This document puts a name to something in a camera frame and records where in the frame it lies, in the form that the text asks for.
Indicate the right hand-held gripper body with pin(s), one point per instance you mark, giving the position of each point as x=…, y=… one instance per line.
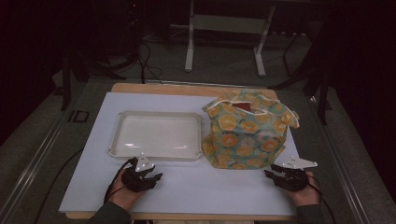
x=294, y=182

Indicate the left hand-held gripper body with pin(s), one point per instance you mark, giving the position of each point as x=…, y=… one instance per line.
x=138, y=180

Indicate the white plastic tray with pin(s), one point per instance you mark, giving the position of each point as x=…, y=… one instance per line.
x=155, y=135

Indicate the fruit-print cloth bag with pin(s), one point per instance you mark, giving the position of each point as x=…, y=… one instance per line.
x=246, y=140

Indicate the person's right hand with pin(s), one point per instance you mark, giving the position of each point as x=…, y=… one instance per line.
x=306, y=196

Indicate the person's left hand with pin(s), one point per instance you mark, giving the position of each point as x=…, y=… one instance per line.
x=123, y=197

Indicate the black metal stand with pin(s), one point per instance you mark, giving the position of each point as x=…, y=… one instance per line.
x=323, y=93
x=66, y=87

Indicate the white metal stand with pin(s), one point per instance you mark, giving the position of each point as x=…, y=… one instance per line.
x=229, y=23

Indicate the metal floor rail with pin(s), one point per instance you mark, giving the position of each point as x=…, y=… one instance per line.
x=342, y=168
x=34, y=168

